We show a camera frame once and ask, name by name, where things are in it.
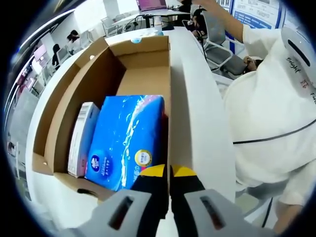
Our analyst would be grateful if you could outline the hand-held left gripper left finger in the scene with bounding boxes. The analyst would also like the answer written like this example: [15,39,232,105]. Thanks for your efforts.
[61,164,170,237]

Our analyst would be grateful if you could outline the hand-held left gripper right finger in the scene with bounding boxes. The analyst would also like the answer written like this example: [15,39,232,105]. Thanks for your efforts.
[169,164,277,237]

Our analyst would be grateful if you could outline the blue tissue pack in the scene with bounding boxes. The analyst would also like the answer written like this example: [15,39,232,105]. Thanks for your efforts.
[84,95,165,192]

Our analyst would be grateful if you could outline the white medicine box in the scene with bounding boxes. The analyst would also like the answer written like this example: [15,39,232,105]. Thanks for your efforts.
[68,101,101,178]

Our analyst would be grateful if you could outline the brown cardboard shoe box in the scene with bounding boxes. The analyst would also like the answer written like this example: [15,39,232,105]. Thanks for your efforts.
[32,34,172,202]

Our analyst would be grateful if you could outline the person in white shirt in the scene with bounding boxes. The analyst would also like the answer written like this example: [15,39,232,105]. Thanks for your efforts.
[223,24,316,207]

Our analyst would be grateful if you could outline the grey mesh office chair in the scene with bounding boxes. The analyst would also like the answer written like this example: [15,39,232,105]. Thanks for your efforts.
[201,11,247,75]

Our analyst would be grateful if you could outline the white chest device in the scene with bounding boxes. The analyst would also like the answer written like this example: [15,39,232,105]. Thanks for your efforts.
[280,26,316,99]

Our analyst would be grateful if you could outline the laptop with purple screen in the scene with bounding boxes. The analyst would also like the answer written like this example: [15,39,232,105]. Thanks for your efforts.
[137,0,168,12]

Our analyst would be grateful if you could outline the black device cable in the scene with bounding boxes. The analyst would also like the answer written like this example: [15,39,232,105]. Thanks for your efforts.
[232,119,316,145]

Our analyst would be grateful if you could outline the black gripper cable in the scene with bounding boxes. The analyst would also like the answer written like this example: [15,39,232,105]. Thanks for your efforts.
[197,37,214,72]

